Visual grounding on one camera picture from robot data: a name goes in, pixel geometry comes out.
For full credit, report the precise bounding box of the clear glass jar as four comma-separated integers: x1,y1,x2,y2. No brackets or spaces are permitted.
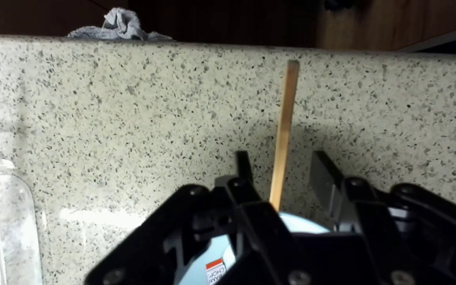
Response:
0,161,45,285

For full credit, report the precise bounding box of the wooden chopstick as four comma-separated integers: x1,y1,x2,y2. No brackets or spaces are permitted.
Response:
267,58,302,212

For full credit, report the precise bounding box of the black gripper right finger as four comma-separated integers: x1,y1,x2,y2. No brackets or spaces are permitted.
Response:
308,149,456,285

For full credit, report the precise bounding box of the black appliance with grey edge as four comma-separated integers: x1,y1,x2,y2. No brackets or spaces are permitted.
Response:
398,22,456,55

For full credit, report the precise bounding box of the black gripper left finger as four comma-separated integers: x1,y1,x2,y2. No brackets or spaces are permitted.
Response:
82,150,292,285

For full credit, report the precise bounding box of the crumpled grey cloth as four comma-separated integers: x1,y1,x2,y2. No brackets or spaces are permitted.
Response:
67,6,172,43

